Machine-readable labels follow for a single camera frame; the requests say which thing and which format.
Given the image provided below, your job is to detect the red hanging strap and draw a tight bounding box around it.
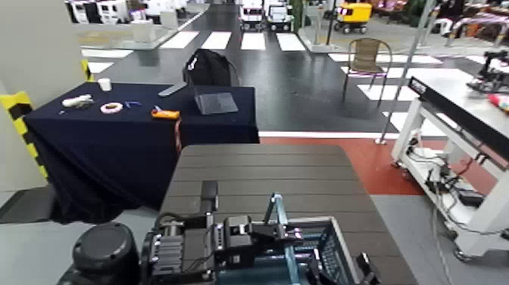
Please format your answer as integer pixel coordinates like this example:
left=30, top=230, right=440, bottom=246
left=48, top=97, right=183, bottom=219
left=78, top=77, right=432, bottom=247
left=173, top=117, right=184, bottom=155

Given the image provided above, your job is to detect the white kiosk row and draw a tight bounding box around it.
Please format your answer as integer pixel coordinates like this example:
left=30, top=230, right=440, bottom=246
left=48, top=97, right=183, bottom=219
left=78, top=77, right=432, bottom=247
left=64, top=0, right=129, bottom=25

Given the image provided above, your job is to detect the black backpack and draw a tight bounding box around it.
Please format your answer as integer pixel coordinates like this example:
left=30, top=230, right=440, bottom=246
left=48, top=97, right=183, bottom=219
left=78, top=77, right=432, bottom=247
left=182, top=48, right=242, bottom=88

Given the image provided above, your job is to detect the yellow delivery vehicle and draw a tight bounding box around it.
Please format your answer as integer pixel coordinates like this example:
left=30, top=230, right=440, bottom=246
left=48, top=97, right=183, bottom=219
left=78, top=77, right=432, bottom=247
left=333, top=2, right=373, bottom=35

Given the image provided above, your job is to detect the small yellow black corner guard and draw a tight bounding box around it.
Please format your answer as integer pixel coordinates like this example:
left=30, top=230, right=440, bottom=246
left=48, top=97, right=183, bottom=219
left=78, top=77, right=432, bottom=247
left=80, top=59, right=95, bottom=83

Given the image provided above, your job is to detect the dark open laptop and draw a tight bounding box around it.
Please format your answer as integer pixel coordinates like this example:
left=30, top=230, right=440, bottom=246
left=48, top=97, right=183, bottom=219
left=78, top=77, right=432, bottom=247
left=186, top=73, right=240, bottom=116

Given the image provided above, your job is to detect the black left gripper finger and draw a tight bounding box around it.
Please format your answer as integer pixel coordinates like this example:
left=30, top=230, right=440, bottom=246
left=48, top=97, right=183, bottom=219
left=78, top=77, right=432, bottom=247
left=355, top=252, right=383, bottom=285

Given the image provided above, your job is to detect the black power adapter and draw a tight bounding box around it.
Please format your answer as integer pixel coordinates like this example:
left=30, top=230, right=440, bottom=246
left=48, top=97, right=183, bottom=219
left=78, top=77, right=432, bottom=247
left=456, top=189, right=485, bottom=208

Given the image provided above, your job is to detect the black street pole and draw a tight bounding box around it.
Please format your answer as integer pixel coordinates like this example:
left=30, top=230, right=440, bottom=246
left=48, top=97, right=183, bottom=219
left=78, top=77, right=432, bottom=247
left=325, top=0, right=340, bottom=46

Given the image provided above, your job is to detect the blue grey folding crate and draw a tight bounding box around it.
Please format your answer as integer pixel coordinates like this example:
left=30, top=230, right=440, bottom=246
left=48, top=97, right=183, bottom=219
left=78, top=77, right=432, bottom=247
left=216, top=192, right=361, bottom=285

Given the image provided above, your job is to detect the grey floor cable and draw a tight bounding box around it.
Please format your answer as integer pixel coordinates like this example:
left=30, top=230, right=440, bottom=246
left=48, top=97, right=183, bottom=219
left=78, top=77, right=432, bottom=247
left=430, top=190, right=458, bottom=285

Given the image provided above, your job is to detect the white workbench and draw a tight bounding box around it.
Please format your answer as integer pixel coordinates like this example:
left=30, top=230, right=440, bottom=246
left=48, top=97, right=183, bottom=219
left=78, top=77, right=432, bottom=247
left=390, top=67, right=509, bottom=263

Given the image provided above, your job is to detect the large yellow black corner guard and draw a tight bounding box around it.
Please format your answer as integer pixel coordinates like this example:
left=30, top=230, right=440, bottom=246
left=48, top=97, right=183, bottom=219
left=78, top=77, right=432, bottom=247
left=0, top=91, right=49, bottom=181

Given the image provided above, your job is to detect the orange hand tool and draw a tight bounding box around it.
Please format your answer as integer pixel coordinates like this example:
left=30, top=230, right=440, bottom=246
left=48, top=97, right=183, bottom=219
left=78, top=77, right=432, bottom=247
left=150, top=105, right=182, bottom=121

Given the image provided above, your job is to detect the wicker metal chair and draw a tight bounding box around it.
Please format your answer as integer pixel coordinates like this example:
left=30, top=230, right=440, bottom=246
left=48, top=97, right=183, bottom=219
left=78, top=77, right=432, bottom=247
left=341, top=37, right=394, bottom=108

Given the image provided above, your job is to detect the red cylindrical object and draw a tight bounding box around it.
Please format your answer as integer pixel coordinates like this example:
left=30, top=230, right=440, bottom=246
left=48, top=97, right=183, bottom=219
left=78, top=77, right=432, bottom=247
left=487, top=93, right=509, bottom=114

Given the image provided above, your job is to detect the white power strip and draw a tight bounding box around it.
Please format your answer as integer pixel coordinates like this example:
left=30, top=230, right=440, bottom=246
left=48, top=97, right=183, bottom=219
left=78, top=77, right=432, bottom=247
left=412, top=146, right=443, bottom=161

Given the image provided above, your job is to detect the green plant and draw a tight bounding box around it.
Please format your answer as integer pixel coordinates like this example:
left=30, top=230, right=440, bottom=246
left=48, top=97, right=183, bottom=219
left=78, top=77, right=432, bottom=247
left=289, top=0, right=306, bottom=33

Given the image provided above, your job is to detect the navy blue tablecloth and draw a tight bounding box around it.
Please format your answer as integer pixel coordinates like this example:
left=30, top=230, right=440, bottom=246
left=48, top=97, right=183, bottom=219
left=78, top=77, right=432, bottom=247
left=23, top=81, right=261, bottom=224

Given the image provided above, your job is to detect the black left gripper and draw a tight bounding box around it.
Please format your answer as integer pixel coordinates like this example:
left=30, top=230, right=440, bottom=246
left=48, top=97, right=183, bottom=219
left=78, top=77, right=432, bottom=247
left=214, top=215, right=326, bottom=285

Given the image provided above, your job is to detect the pink white tape roll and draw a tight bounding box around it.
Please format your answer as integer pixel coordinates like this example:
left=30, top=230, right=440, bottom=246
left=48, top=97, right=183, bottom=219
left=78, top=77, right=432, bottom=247
left=99, top=102, right=124, bottom=115

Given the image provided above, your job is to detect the grey flat bar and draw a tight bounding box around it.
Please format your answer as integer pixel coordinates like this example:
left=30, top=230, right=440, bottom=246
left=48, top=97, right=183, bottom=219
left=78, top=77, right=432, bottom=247
left=158, top=81, right=188, bottom=98

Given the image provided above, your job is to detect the white delivery vehicle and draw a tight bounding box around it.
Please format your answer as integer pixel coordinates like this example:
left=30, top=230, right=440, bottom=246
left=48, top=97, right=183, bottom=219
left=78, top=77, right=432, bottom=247
left=264, top=1, right=295, bottom=33
left=238, top=0, right=266, bottom=33

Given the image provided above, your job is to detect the purple covered table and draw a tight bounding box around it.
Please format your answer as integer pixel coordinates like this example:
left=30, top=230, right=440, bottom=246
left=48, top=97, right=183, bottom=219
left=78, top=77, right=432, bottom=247
left=444, top=11, right=509, bottom=48

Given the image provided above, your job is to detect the dark grey floor mat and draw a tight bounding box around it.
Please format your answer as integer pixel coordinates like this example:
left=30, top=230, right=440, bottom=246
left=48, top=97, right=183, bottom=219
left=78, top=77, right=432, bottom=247
left=0, top=184, right=58, bottom=224

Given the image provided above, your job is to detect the white box pedestal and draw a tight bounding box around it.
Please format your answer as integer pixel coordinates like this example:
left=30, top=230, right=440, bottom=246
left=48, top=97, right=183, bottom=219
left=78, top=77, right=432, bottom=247
left=130, top=19, right=158, bottom=44

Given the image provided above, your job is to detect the slanted silver metal pole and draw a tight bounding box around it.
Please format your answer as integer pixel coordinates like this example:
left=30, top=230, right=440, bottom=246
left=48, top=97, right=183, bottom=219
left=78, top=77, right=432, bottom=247
left=374, top=0, right=437, bottom=146

